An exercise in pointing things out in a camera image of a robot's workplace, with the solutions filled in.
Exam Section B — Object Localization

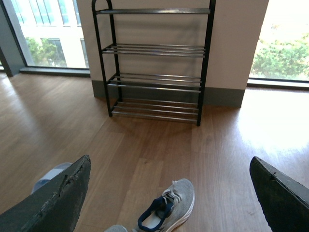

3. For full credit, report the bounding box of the black metal shoe rack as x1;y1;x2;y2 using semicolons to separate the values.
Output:
91;0;216;125

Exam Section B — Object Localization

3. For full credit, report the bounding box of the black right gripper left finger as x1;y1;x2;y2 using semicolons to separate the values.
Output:
0;155;91;232

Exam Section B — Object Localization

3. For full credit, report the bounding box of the dark window frame right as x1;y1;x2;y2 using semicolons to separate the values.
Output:
247;78;309;91

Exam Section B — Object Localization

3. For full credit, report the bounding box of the grey sneaker navy lining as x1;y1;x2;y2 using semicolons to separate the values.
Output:
132;178;195;232

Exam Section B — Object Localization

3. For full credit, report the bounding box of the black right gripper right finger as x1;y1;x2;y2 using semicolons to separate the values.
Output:
249;156;309;232

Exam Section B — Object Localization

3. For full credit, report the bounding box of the dark window frame left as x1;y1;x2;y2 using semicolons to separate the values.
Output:
0;1;90;78

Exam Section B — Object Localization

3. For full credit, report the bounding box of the dark window frame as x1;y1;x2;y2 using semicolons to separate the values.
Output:
247;78;309;91
0;1;90;78

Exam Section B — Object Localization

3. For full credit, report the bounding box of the white slide sandal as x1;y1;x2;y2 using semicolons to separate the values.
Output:
31;162;72;194

